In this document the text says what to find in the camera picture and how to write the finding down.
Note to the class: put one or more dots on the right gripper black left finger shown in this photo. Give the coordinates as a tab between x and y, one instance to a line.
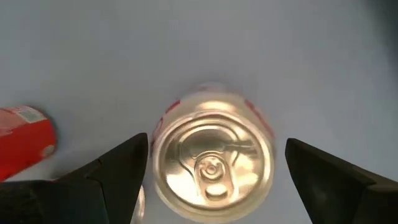
121	180

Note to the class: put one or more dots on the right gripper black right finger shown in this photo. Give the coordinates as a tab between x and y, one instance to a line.
329	193

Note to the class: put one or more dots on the silver Diet Coke can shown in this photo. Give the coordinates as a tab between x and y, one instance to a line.
214	149

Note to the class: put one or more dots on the red Fanta strawberry can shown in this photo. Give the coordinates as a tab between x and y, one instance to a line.
25	146

